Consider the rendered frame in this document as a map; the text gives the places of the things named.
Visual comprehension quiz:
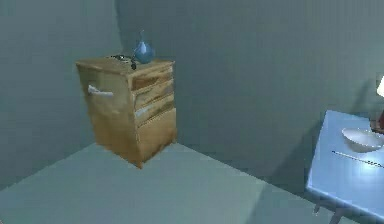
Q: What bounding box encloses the blue glass vase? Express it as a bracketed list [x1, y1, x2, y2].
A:
[133, 29, 156, 65]

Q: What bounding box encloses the wooden chest of drawers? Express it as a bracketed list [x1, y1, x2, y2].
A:
[75, 56, 178, 169]

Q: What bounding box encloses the blue table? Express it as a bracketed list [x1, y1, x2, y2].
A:
[305, 109, 384, 224]

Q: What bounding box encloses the white bowl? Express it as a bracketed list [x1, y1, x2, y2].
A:
[341, 127, 384, 154]

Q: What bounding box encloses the thin dark pencil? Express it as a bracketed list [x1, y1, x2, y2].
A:
[331, 150, 384, 169]

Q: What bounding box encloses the white shade table lamp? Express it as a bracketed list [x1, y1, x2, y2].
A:
[369, 75, 384, 135]

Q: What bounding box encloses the small black key ring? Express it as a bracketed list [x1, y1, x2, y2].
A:
[109, 54, 138, 71]

